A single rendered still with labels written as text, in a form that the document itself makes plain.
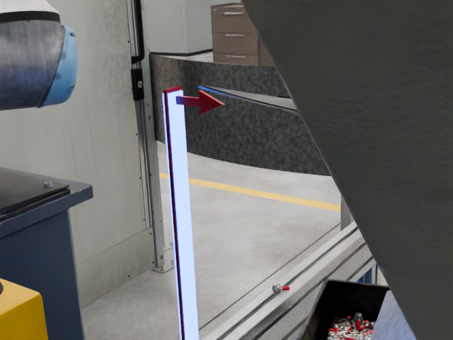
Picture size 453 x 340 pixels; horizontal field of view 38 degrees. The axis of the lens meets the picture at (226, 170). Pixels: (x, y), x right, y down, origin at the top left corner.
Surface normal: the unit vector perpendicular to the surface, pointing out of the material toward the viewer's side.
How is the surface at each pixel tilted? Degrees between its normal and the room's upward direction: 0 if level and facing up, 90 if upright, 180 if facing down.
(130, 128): 90
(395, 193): 130
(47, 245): 90
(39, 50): 76
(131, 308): 0
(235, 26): 90
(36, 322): 90
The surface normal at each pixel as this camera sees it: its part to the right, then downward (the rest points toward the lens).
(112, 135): 0.81, 0.14
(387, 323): -0.85, -0.51
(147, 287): -0.04, -0.95
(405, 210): -0.41, 0.82
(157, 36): -0.58, 0.27
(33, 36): 0.55, 0.02
